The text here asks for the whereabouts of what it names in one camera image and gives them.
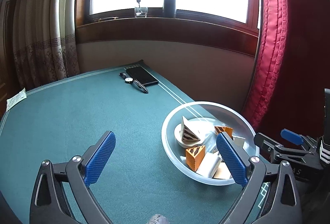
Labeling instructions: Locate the black smartphone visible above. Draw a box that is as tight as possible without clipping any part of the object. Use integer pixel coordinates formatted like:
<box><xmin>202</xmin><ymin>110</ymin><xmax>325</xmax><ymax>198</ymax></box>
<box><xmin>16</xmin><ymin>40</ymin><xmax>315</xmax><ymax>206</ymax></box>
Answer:
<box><xmin>126</xmin><ymin>66</ymin><xmax>159</xmax><ymax>87</ymax></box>

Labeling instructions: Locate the white power adapter plug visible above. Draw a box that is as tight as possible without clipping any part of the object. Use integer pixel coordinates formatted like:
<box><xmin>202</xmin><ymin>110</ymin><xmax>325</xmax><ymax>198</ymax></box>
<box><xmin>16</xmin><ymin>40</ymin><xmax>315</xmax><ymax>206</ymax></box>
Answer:
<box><xmin>196</xmin><ymin>152</ymin><xmax>222</xmax><ymax>178</ymax></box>

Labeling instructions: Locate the clear glass bowl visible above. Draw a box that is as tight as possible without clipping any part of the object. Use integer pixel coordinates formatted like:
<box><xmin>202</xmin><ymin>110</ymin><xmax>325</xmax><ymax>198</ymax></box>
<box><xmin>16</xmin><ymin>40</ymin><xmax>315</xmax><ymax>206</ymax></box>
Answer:
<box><xmin>162</xmin><ymin>101</ymin><xmax>259</xmax><ymax>186</ymax></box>

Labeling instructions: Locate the plain wooden cube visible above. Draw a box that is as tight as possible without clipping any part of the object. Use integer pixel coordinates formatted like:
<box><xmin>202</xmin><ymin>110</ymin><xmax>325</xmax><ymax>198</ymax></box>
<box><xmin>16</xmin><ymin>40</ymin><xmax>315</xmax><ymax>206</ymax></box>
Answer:
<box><xmin>213</xmin><ymin>162</ymin><xmax>232</xmax><ymax>180</ymax></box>

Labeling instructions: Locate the orange-brown wooden wedge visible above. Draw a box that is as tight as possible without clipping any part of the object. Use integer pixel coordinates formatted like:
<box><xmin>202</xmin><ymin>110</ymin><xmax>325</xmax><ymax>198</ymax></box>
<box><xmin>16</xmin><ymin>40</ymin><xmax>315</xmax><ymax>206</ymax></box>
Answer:
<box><xmin>185</xmin><ymin>145</ymin><xmax>206</xmax><ymax>172</ymax></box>

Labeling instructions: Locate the patterned beige curtain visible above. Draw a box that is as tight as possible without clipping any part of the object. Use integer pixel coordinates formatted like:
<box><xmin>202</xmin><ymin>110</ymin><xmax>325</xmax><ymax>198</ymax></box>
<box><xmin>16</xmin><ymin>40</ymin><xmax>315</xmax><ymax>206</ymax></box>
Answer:
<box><xmin>12</xmin><ymin>0</ymin><xmax>80</xmax><ymax>89</ymax></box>

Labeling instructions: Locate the brown striped wooden wedge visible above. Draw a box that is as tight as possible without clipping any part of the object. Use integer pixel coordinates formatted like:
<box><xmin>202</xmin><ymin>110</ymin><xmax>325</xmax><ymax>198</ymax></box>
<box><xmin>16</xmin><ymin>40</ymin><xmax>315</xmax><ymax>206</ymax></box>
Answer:
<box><xmin>214</xmin><ymin>126</ymin><xmax>233</xmax><ymax>139</ymax></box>

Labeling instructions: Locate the small white ceramic dish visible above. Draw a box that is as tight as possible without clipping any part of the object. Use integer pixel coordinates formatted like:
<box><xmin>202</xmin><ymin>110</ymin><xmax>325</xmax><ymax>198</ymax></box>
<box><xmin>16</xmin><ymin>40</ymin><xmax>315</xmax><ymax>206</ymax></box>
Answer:
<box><xmin>174</xmin><ymin>121</ymin><xmax>215</xmax><ymax>149</ymax></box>

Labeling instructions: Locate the black wristwatch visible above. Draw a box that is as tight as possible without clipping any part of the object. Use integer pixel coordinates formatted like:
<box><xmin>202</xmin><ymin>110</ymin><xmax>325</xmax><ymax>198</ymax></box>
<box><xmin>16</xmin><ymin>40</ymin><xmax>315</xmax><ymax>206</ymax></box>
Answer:
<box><xmin>119</xmin><ymin>73</ymin><xmax>149</xmax><ymax>94</ymax></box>

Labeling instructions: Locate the dark thermos bottle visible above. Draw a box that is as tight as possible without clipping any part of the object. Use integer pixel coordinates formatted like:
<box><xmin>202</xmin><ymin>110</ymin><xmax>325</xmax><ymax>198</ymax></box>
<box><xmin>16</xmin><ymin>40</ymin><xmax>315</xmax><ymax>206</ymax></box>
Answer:
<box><xmin>163</xmin><ymin>0</ymin><xmax>176</xmax><ymax>18</ymax></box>

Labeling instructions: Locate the red quilted curtain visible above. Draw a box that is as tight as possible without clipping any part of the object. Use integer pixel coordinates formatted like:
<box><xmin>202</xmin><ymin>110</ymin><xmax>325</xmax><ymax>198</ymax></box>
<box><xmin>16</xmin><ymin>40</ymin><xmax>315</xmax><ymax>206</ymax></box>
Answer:
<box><xmin>243</xmin><ymin>0</ymin><xmax>289</xmax><ymax>130</ymax></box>

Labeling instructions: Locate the white painted wooden block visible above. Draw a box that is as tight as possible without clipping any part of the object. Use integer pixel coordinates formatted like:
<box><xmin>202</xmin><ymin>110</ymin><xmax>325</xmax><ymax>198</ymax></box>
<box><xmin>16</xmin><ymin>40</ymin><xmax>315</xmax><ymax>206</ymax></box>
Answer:
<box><xmin>232</xmin><ymin>135</ymin><xmax>246</xmax><ymax>148</ymax></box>

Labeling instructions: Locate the grey striped wooden wedge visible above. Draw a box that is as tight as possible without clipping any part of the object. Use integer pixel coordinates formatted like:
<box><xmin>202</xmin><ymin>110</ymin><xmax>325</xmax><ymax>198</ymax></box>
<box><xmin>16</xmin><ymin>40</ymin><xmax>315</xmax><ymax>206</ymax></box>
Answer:
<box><xmin>181</xmin><ymin>116</ymin><xmax>201</xmax><ymax>142</ymax></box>

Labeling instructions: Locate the green mat table cover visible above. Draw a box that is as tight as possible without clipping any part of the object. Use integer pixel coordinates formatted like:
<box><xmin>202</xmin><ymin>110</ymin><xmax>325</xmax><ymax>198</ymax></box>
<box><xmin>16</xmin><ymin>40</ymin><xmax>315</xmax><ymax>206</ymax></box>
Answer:
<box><xmin>0</xmin><ymin>59</ymin><xmax>271</xmax><ymax>224</ymax></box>

